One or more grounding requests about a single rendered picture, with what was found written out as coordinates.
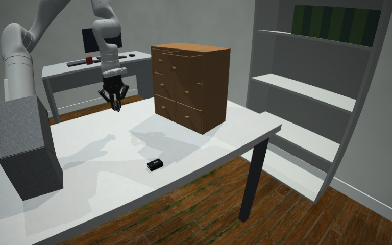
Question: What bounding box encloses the black 9v battery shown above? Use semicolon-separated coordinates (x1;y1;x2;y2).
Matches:
147;158;163;171

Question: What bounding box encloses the brown wooden chest of drawers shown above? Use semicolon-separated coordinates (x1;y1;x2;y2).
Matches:
151;43;231;135

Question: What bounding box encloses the brown wooden drawer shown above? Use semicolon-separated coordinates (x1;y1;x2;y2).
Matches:
176;82;203;109
177;102;202;133
155;94;176;121
162;51;203;85
154;72;175;99
152;48;174;72

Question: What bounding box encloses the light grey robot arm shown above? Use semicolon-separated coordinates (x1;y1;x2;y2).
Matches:
1;0;127;101

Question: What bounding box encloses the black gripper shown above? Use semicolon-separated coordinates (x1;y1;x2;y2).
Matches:
98;75;129;111

